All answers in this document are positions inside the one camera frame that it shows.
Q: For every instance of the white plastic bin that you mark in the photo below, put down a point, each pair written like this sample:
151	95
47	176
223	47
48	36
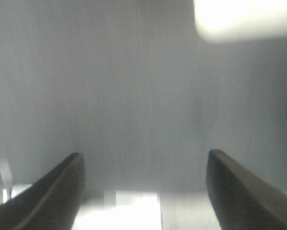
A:
225	21

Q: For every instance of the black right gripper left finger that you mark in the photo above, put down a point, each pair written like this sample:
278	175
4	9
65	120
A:
51	203

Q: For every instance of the black table mat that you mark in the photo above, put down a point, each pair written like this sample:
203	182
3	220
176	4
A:
132	86

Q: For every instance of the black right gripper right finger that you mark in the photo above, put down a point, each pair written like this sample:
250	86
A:
240	199

